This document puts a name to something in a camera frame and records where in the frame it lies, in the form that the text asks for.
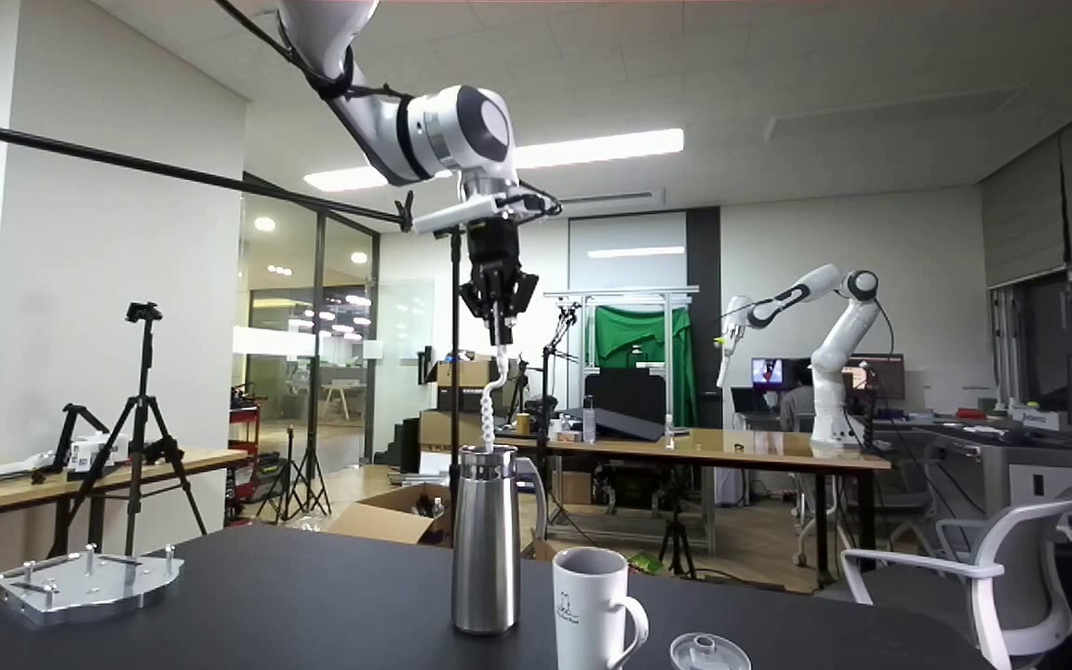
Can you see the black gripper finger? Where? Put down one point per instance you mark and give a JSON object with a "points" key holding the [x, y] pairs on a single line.
{"points": [[517, 304], [477, 304]]}

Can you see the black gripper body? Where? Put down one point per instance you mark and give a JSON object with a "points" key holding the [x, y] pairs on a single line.
{"points": [[494, 260]]}

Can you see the white stirring stick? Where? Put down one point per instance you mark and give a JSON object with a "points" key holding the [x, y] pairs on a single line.
{"points": [[494, 409]]}

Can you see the silver metal flask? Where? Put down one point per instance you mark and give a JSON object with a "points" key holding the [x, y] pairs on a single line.
{"points": [[485, 544]]}

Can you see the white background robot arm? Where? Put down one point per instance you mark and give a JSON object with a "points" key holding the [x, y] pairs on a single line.
{"points": [[836, 357]]}

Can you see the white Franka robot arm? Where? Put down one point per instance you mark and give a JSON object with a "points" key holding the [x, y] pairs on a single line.
{"points": [[438, 133]]}

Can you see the black vertical stand pole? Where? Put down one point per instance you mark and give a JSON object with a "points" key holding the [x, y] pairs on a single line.
{"points": [[453, 394]]}

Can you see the green screen backdrop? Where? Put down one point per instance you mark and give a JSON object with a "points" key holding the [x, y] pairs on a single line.
{"points": [[634, 341]]}

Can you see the cardboard box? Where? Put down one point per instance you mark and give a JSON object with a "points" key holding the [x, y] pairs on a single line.
{"points": [[389, 520]]}

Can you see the wooden table with black legs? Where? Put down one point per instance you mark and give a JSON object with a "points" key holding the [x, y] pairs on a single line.
{"points": [[735, 448]]}

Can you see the white ceramic mug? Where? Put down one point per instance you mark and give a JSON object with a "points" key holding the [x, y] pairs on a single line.
{"points": [[588, 616]]}

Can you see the black horizontal boom pole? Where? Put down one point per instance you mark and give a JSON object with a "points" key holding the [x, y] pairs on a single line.
{"points": [[129, 159]]}

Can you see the clear glass lid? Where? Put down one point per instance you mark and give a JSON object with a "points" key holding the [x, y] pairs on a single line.
{"points": [[707, 654]]}

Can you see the small black tripod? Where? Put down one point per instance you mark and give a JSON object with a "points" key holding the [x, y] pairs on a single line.
{"points": [[63, 433]]}

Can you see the clear acrylic tray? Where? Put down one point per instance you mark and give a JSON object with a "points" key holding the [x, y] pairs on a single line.
{"points": [[83, 585]]}

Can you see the long wooden bench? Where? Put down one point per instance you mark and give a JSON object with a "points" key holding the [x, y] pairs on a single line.
{"points": [[16, 494]]}

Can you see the white office chair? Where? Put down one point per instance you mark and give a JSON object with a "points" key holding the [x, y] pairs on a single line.
{"points": [[1022, 558]]}

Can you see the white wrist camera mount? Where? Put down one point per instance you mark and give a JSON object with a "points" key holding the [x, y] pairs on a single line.
{"points": [[482, 211]]}

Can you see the tall black camera tripod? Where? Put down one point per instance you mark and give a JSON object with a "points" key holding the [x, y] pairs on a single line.
{"points": [[140, 423]]}

